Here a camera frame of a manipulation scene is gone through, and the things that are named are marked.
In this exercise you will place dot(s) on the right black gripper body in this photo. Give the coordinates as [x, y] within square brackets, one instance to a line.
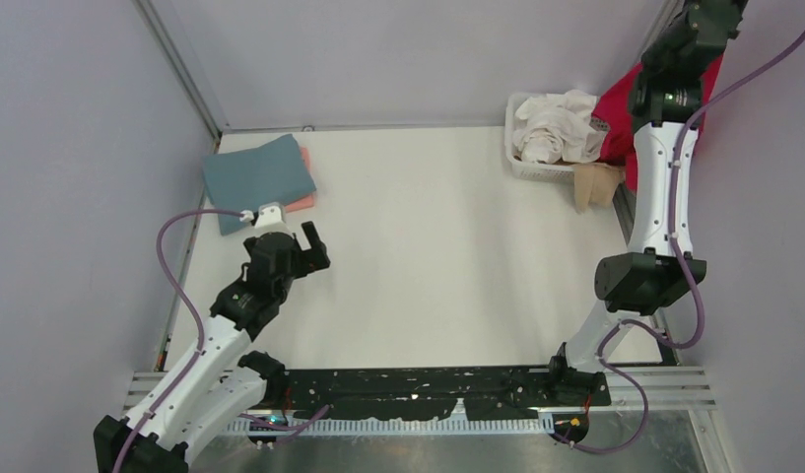
[696, 36]

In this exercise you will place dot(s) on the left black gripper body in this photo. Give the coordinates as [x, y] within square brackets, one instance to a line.
[303, 259]

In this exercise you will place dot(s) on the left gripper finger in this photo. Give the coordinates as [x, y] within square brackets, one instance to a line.
[292, 261]
[315, 258]

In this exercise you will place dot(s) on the red t shirt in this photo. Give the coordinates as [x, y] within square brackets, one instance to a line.
[618, 148]

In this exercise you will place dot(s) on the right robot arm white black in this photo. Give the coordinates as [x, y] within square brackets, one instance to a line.
[666, 105]

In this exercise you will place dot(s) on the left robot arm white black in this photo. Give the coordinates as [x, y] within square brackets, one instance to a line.
[222, 377]

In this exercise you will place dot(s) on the folded blue-grey t shirt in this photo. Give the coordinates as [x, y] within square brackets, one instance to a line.
[276, 172]

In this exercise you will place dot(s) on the white t shirt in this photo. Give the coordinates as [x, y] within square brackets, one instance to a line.
[550, 129]

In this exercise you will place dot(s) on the beige t shirt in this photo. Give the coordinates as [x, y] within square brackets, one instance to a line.
[595, 184]

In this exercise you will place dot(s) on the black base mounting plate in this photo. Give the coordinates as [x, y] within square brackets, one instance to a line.
[423, 394]

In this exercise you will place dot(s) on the white plastic laundry basket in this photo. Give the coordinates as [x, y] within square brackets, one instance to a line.
[553, 173]

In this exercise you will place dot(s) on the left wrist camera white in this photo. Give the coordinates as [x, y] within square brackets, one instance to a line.
[270, 218]

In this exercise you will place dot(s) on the aluminium frame rail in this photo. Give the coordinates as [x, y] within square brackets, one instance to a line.
[651, 388]

